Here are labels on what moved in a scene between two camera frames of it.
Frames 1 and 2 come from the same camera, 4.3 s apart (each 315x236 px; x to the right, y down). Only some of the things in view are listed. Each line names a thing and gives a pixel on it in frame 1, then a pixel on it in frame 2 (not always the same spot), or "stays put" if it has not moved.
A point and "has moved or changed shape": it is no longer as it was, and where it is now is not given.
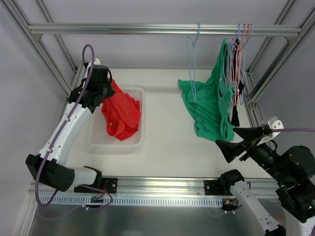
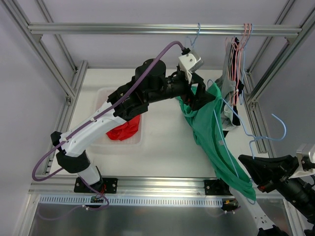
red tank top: [122, 113] has moved or changed shape
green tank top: [211, 104] has moved or changed shape
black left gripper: [104, 91] to [195, 91]
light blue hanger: [238, 103] to [254, 137]
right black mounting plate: [214, 187] stays put
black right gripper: [248, 147] to [274, 181]
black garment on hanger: [238, 88] stays put
